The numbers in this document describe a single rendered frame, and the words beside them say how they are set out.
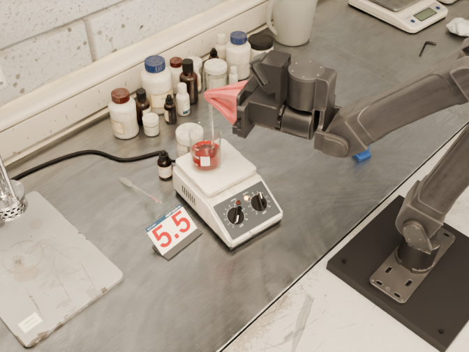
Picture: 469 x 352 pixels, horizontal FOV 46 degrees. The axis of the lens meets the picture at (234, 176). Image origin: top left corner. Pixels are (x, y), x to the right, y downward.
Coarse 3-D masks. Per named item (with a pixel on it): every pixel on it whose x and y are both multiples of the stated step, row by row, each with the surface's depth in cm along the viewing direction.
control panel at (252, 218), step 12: (240, 192) 105; (252, 192) 106; (264, 192) 107; (228, 204) 103; (240, 204) 104; (252, 216) 104; (264, 216) 105; (228, 228) 102; (240, 228) 102; (252, 228) 103
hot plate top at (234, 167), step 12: (228, 144) 112; (180, 156) 109; (228, 156) 109; (240, 156) 109; (180, 168) 107; (228, 168) 106; (240, 168) 106; (252, 168) 107; (192, 180) 104; (204, 180) 104; (216, 180) 104; (228, 180) 104; (240, 180) 105; (204, 192) 102; (216, 192) 102
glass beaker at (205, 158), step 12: (192, 132) 104; (204, 132) 105; (216, 132) 104; (192, 144) 101; (204, 144) 99; (216, 144) 101; (192, 156) 104; (204, 156) 102; (216, 156) 103; (192, 168) 106; (204, 168) 104; (216, 168) 105
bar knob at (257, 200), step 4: (256, 196) 105; (260, 196) 104; (252, 200) 105; (256, 200) 105; (260, 200) 104; (264, 200) 104; (252, 204) 105; (256, 204) 105; (260, 204) 104; (264, 204) 104; (256, 208) 105; (260, 208) 104; (264, 208) 104
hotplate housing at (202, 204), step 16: (176, 176) 109; (256, 176) 108; (192, 192) 106; (224, 192) 104; (192, 208) 110; (208, 208) 102; (208, 224) 106; (272, 224) 107; (224, 240) 103; (240, 240) 102
